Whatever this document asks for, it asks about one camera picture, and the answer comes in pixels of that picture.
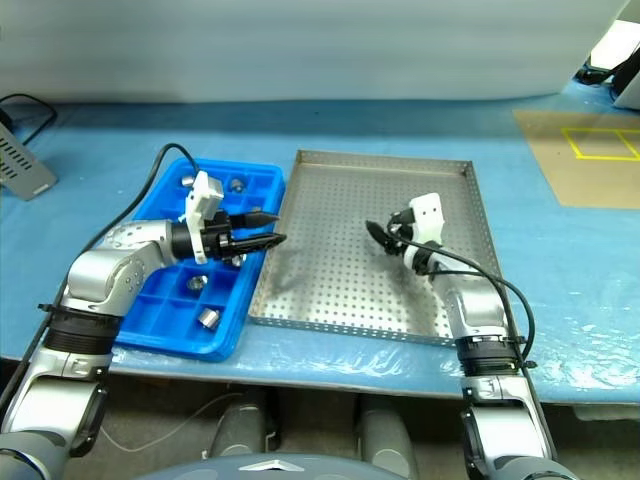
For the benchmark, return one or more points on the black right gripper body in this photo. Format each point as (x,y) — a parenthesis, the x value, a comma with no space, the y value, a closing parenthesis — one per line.
(402,230)

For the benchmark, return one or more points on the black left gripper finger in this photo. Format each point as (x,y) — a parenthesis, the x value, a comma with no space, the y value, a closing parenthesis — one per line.
(257,243)
(252,220)

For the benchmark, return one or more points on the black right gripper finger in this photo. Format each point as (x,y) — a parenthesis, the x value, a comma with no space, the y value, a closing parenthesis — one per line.
(377,230)
(390,246)

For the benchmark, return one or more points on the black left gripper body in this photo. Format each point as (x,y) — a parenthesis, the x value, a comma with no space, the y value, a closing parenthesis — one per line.
(217,240)

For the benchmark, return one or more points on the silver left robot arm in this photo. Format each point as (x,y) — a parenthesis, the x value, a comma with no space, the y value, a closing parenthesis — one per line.
(100,270)

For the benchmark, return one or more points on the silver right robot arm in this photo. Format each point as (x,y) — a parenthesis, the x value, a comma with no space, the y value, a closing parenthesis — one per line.
(475,310)

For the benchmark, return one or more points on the blue compartment tray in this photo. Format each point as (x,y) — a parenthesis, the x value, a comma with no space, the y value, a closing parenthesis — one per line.
(165,325)

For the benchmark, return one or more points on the perforated metal tray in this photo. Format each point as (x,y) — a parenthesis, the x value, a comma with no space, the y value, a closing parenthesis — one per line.
(340,210)

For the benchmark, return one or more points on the white foam backdrop sheet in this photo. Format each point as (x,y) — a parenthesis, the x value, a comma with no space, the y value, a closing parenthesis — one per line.
(300,45)

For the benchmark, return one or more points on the grey rounded robot leg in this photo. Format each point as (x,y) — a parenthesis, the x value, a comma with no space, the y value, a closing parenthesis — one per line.
(240,430)
(387,435)

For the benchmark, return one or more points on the brown cardboard mat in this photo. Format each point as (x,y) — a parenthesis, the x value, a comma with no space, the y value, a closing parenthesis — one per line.
(600,185)

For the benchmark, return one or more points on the grey vented metal device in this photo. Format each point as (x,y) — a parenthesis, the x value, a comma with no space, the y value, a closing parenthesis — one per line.
(25,170)

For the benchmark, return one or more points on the grey robot torso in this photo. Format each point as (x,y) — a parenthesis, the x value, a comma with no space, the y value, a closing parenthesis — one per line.
(275,472)

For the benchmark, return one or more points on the white upright panel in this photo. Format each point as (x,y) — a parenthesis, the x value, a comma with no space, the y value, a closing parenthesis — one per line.
(631,90)

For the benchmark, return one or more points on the white softbox light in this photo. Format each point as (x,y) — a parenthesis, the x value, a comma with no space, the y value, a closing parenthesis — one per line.
(612,47)

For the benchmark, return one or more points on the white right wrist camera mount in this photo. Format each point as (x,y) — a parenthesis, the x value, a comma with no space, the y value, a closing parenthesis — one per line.
(427,220)

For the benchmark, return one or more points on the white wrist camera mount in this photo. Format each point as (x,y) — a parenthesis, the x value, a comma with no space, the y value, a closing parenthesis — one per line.
(427,220)
(202,195)

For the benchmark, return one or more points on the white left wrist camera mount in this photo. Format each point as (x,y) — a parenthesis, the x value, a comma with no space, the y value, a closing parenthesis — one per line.
(202,195)

